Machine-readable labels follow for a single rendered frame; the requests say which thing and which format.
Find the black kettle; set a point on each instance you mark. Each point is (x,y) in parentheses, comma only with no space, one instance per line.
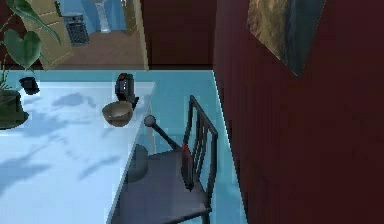
(124,87)

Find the brown bowl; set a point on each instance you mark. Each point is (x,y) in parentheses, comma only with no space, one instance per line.
(117,114)

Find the dark grey chair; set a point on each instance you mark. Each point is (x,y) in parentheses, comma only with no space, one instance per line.
(166,186)

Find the white table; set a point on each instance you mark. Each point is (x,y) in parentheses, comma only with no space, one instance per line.
(66,150)

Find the grey mesh bin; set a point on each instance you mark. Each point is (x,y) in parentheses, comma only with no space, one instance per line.
(76,30)

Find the small black box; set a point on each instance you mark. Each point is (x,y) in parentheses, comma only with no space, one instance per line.
(29,85)

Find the tan wooden room door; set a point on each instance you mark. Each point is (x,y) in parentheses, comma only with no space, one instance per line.
(46,33)

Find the green house plant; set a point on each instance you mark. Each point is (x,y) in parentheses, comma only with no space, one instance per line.
(20,50)

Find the framed wall painting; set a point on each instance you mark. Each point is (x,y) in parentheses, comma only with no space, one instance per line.
(283,30)

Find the white pedestal sink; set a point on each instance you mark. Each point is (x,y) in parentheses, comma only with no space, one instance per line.
(103,16)

